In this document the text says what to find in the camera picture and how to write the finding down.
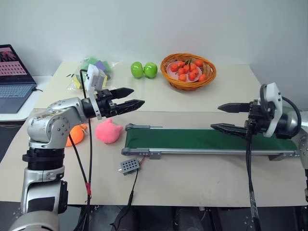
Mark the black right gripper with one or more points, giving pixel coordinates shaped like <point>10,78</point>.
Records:
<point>256,118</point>

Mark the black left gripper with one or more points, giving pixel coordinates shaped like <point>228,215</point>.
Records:
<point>107,104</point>

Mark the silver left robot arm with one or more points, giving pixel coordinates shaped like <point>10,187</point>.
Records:
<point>60,113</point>

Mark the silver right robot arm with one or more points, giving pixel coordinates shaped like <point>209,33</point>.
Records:
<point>302,144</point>

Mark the green conveyor belt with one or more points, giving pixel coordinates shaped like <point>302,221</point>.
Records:
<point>192,139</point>

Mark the green toy apple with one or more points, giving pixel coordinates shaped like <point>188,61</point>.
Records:
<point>136,70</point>
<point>150,70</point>

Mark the pink plush toy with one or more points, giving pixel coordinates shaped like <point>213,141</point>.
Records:
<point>108,131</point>

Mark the purple foam block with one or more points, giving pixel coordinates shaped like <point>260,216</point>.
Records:
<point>100,65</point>

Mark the orange wicker basket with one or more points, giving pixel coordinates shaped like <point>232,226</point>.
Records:
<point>209,77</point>

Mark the small orange toy fruit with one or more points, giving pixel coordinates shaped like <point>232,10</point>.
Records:
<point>192,76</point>
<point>181,71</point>
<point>202,77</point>
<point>198,63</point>
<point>180,64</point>
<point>193,67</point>
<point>173,68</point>
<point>182,77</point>

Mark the clear plastic bag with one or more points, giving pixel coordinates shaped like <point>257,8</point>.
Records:
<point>77,84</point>

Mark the yellow foam block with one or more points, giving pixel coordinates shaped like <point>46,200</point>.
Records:
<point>77,81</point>

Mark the green foam block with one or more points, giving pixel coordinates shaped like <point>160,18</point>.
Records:
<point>87,63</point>

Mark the orange plush toy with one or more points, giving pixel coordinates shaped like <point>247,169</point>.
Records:
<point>75,136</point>

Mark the grey perforated controller box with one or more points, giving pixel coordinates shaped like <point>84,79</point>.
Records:
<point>128,166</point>

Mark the dark grey laptop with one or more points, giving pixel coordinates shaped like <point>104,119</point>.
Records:
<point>12,93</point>

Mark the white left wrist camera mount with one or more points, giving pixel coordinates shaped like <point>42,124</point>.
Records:
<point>94,75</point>

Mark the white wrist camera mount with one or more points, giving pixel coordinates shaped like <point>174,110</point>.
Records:
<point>94,75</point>
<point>274,96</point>

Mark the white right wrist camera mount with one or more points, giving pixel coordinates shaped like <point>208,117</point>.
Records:
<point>274,96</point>

